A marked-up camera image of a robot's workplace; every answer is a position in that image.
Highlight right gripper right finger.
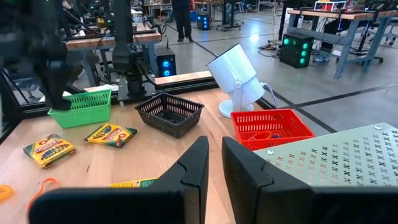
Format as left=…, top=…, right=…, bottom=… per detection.
left=222, top=136, right=398, bottom=224

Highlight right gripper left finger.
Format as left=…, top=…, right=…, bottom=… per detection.
left=28, top=136, right=210, bottom=224

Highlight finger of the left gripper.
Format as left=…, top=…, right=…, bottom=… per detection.
left=46, top=81, right=74, bottom=111

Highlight yellow green crayon box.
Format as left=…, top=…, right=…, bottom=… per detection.
left=22, top=133, right=76, bottom=169
left=109, top=177, right=159, bottom=189
left=84, top=123, right=139, bottom=149

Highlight green plastic basket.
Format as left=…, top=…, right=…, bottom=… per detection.
left=47, top=89, right=113, bottom=129

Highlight white plastic bag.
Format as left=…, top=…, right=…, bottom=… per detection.
left=63, top=83, right=119, bottom=97

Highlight wooden workbench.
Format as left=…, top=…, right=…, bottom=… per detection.
left=63, top=21, right=162, bottom=88
left=285, top=8, right=398, bottom=78

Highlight green perforated metal shelf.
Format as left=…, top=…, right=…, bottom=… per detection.
left=254, top=122, right=398, bottom=188

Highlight red plastic basket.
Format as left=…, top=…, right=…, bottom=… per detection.
left=230, top=108, right=316, bottom=151

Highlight black plastic basket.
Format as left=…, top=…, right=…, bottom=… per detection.
left=134, top=92, right=205, bottom=139

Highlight computer tower blue lights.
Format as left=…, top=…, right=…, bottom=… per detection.
left=196, top=11, right=211, bottom=31
left=154, top=46, right=177, bottom=78

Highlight person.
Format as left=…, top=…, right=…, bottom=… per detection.
left=172, top=0, right=194, bottom=43

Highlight computer tower green lights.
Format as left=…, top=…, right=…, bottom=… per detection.
left=279, top=32, right=315, bottom=68

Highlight yellow orange coil keychain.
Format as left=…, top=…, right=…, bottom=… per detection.
left=0, top=184, right=15, bottom=201

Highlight black aluminium table frame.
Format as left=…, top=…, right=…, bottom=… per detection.
left=0, top=70, right=274, bottom=125

